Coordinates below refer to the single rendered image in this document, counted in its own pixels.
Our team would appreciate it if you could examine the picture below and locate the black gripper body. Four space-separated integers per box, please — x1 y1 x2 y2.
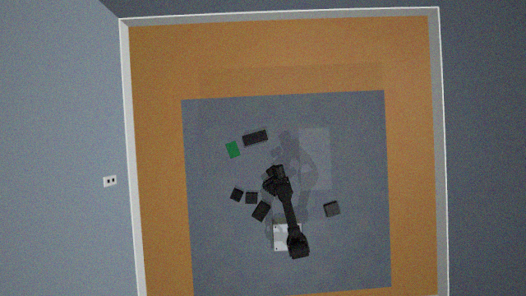
266 165 275 177

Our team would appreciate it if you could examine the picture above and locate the dark grey controller unit with green rocker switches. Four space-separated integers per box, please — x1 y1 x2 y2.
263 175 274 191

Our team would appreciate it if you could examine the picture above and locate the green rectangular block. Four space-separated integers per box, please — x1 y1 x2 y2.
225 141 240 159

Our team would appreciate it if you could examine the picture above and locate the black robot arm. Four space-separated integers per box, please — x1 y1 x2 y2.
265 164 310 259

